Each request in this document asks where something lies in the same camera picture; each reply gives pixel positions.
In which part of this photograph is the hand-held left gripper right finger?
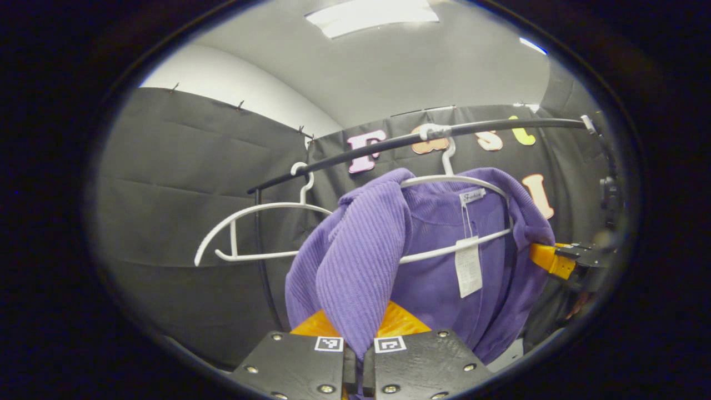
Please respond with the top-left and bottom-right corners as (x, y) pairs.
(364, 301), (494, 400)

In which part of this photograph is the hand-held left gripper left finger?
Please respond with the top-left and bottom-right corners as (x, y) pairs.
(229, 309), (358, 400)

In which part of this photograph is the purple ribbed cardigan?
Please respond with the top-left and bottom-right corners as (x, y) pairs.
(285, 168), (556, 398)

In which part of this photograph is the white clothes hanger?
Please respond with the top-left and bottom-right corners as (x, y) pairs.
(399, 123), (514, 264)
(194, 162), (334, 267)

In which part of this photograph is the black clothes rack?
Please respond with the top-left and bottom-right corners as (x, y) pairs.
(246, 115), (620, 331)

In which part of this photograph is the black backdrop cloth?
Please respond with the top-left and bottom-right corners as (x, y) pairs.
(92, 56), (617, 370)

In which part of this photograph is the large ceiling light panel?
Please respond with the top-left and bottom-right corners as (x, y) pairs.
(304, 0), (439, 39)

